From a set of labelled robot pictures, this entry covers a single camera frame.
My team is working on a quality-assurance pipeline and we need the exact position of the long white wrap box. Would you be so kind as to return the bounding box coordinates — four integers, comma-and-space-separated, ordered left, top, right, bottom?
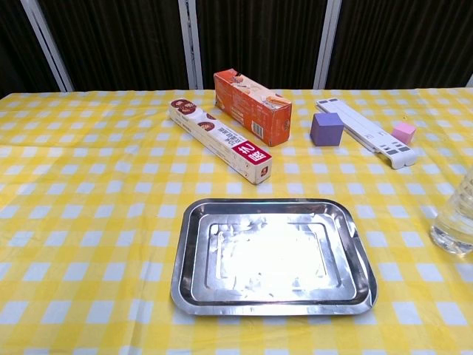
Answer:
169, 98, 273, 185

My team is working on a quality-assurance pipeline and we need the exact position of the pink foam cube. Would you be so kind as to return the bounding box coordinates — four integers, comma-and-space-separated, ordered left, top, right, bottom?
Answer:
391, 122, 418, 144

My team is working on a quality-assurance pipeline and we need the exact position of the orange cardboard box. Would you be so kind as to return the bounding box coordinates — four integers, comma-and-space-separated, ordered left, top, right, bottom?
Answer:
213, 69, 293, 148

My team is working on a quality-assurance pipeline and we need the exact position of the purple foam cube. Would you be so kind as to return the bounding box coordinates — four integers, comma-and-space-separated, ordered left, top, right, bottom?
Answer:
309, 112, 345, 148

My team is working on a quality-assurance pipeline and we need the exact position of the dark ribbed partition panel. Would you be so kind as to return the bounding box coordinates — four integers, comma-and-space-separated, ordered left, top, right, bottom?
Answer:
325, 0, 473, 89
38, 0, 190, 92
0, 0, 62, 99
195, 0, 329, 90

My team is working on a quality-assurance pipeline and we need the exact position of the stainless steel rectangular tray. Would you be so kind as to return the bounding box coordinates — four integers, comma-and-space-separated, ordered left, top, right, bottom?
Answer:
169, 198, 378, 317

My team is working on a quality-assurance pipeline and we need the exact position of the yellow white checkered tablecloth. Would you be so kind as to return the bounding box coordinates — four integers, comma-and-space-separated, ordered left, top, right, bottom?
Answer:
0, 87, 473, 355

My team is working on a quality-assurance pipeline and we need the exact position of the white folding stand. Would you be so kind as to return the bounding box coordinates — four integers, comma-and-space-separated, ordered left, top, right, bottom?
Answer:
315, 97, 418, 170

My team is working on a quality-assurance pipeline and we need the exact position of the clear plastic water bottle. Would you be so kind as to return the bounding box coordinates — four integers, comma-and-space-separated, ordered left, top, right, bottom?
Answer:
429, 173, 473, 256

